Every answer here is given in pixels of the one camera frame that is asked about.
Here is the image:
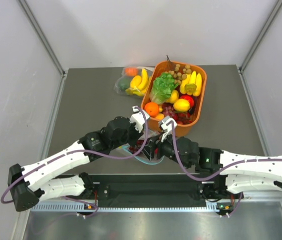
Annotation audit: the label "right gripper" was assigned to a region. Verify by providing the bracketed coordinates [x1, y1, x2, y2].
[139, 130, 192, 169]

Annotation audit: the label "clear zip top bag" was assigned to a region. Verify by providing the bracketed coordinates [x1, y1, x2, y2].
[117, 129, 165, 166]

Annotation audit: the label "clear zip bag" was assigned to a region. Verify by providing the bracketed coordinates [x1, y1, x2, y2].
[117, 129, 165, 166]
[114, 66, 154, 98]

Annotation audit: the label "fake brown longan bunch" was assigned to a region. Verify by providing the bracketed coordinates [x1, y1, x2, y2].
[163, 55, 192, 86]

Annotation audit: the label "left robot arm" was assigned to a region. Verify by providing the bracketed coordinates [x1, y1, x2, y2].
[4, 112, 149, 212]

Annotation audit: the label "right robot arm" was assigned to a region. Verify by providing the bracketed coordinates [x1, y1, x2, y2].
[142, 135, 282, 198]

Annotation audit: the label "fake purple grapes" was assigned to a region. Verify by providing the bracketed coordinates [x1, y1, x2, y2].
[162, 105, 178, 121]

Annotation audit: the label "fake strawberries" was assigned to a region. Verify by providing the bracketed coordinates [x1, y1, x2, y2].
[176, 112, 193, 125]

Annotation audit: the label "fake banana bunch in bag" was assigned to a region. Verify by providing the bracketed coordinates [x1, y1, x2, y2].
[125, 68, 150, 97]

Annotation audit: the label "fake green avocado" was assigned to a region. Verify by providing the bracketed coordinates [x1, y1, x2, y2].
[118, 76, 131, 91]

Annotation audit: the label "fake yellow lemon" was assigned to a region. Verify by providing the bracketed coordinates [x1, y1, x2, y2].
[173, 98, 191, 112]

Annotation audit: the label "fake green lettuce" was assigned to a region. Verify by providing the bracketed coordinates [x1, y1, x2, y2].
[149, 72, 178, 105]

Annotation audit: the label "fake orange tangerine in bag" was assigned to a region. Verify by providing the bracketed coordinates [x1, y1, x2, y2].
[124, 67, 138, 77]

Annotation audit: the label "fake red pepper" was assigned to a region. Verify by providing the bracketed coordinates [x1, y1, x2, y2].
[180, 94, 195, 108]

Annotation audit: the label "fake banana bunch in bin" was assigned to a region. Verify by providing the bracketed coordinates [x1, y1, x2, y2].
[179, 71, 203, 97]

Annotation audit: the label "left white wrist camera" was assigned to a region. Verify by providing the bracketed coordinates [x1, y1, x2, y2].
[130, 106, 150, 133]

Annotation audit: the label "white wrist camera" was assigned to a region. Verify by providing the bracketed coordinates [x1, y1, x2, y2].
[130, 106, 150, 133]
[158, 116, 177, 142]

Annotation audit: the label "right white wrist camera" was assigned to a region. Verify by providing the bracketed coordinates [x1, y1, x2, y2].
[158, 116, 177, 142]

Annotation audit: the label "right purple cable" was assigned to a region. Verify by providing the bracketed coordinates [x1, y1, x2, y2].
[165, 121, 282, 181]

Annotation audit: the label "purple cable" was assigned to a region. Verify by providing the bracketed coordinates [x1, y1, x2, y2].
[165, 121, 282, 181]
[0, 106, 149, 205]

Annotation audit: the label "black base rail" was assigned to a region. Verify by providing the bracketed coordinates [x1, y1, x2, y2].
[80, 174, 231, 208]

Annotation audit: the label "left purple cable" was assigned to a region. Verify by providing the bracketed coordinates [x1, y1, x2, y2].
[0, 106, 149, 205]

